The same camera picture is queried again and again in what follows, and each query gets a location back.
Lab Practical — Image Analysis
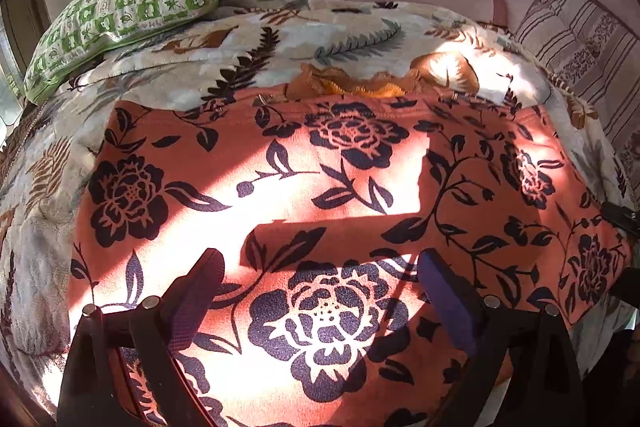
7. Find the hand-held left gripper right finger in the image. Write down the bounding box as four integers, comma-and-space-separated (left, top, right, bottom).
417, 249, 586, 427

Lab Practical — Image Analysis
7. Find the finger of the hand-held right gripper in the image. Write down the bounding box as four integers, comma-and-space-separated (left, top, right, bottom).
600, 202, 640, 238
610, 264, 640, 303

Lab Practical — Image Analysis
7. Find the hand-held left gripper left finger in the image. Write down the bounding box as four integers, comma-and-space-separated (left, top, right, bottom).
56, 248, 226, 427

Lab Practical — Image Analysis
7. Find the orange floral garment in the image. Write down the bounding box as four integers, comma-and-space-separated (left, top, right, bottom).
67, 67, 633, 427

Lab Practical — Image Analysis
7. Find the striped floral cushion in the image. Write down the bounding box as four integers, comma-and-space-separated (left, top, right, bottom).
515, 0, 640, 208

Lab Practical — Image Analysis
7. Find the leaf print blanket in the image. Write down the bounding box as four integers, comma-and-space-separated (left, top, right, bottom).
0, 0, 640, 418

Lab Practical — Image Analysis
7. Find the stained glass window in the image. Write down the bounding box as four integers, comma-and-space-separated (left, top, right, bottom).
0, 22, 26, 122

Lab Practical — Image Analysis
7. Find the green patterned pillow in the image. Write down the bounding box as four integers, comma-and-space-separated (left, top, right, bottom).
24, 0, 221, 104

